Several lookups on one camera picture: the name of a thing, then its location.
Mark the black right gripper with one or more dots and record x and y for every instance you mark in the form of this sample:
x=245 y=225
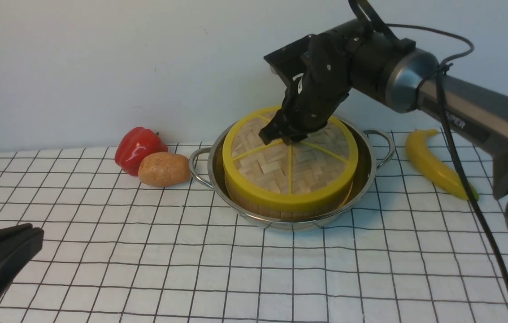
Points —
x=314 y=98

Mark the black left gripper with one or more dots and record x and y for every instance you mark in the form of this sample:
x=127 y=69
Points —
x=7 y=251

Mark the yellow bamboo steamer lid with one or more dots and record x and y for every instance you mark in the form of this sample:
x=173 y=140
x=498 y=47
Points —
x=310 y=164

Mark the yellow rimmed bamboo steamer basket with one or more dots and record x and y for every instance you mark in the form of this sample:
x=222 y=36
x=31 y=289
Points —
x=289 y=205

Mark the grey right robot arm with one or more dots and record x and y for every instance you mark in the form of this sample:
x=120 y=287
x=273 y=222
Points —
x=397 y=74

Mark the stainless steel pot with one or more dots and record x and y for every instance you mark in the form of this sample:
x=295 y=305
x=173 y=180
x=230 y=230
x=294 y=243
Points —
x=206 y=168

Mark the brown potato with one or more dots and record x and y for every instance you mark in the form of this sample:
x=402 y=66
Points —
x=164 y=170

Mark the yellow banana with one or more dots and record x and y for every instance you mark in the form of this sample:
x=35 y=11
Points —
x=430 y=166

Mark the red bell pepper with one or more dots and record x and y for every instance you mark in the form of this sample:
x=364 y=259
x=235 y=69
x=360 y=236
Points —
x=137 y=144

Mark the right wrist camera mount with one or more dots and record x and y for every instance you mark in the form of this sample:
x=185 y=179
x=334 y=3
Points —
x=290 y=61

